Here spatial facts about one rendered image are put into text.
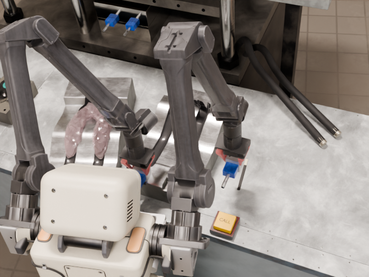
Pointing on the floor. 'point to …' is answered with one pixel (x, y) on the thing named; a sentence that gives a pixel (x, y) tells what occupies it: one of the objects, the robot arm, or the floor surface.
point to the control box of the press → (286, 61)
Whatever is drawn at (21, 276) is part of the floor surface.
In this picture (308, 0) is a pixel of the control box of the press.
